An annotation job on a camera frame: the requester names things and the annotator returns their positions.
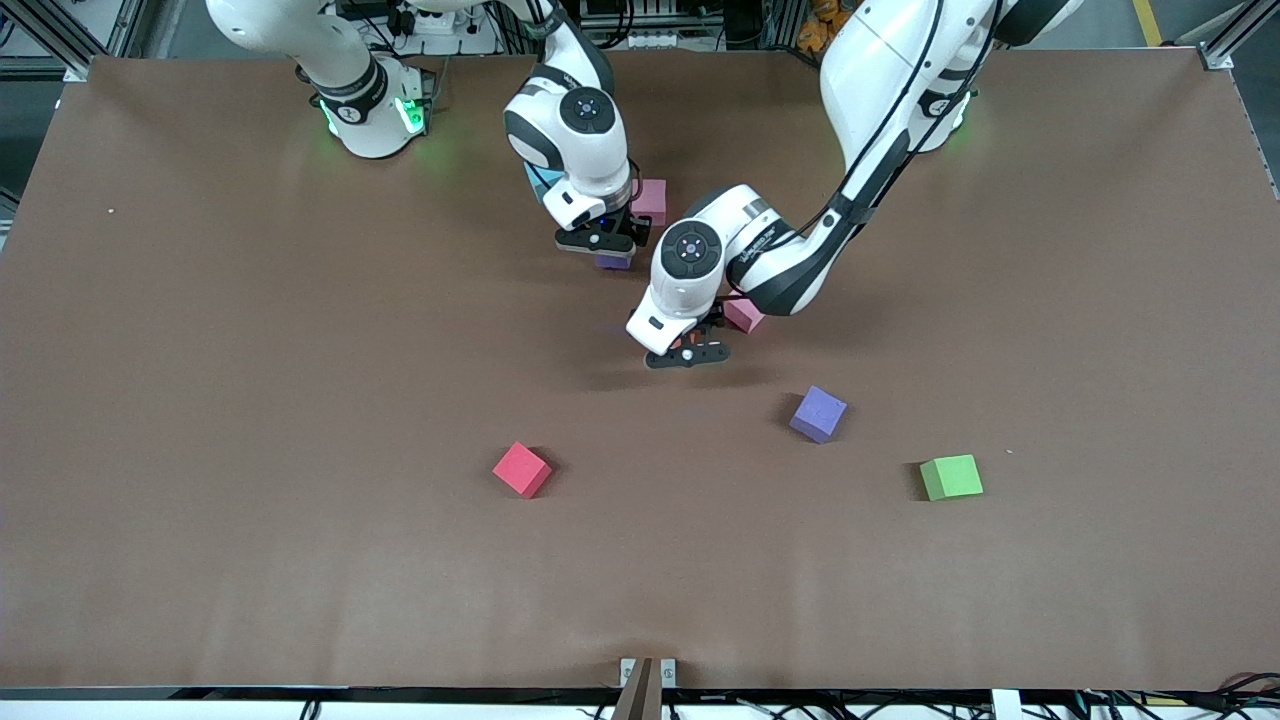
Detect red foam cube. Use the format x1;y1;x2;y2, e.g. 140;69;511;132
491;441;554;500

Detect orange snack bags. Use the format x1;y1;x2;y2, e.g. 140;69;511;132
797;0;853;56

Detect white power strip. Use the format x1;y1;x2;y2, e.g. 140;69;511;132
395;3;463;37

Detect green foam cube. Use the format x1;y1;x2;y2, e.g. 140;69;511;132
919;454;985;503

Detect brown table cover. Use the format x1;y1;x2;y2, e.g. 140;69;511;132
0;48;1280;693

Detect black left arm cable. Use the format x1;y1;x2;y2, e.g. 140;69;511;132
740;0;1001;301

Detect metal clamp bracket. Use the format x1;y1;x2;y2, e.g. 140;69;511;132
618;656;678;720

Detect aluminium frame post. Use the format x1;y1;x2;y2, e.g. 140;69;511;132
0;0;136;83
1195;0;1280;71

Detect black cable bundle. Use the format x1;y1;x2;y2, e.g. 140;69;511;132
1075;672;1280;720

